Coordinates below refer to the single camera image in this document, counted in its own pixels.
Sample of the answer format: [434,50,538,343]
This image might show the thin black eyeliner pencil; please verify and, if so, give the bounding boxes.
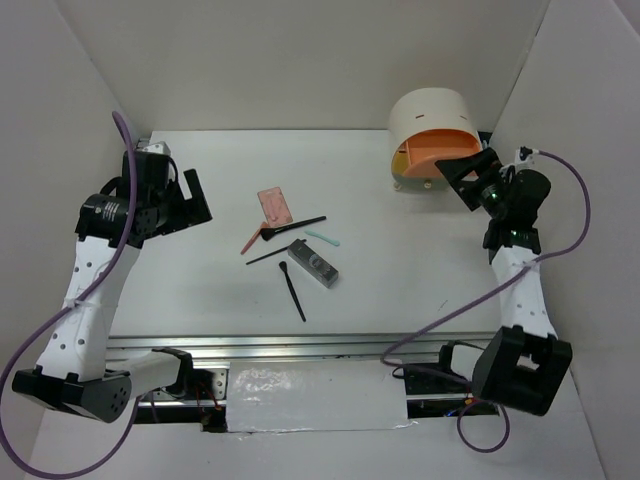
[245,246,289,266]

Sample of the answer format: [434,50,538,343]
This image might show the pink makeup brush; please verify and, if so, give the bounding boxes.
[240,222,269,255]

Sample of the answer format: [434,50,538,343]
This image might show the orange drawer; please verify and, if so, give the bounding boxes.
[396,129,482,179]

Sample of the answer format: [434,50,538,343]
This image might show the black fan makeup brush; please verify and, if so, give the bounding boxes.
[259,216,327,241]

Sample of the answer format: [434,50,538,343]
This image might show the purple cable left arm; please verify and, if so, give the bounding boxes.
[0,110,146,475]

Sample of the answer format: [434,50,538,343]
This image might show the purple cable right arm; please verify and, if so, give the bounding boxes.
[381,148,594,454]

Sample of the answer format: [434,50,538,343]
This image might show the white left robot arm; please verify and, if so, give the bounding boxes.
[11,142,212,423]

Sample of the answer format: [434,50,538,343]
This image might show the silver black cosmetics box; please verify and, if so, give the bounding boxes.
[287,239,339,288]

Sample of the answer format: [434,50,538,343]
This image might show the teal plastic spatula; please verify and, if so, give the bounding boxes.
[304,230,341,247]

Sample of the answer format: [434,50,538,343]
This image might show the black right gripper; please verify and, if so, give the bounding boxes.
[435,146,509,219]

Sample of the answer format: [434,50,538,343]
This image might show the cream round drawer organizer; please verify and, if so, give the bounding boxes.
[388,87,482,192]

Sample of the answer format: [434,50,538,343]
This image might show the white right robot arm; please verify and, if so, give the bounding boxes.
[435,148,572,416]

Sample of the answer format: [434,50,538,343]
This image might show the white foil covered panel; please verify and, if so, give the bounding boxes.
[226,360,410,433]

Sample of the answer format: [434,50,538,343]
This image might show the pink makeup palette card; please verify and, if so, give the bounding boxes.
[257,187,293,228]

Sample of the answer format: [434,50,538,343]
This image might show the black angled makeup brush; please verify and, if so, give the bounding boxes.
[279,261,306,323]

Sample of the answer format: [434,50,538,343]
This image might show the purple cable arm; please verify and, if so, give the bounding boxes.
[0,110,146,475]
[381,148,594,454]

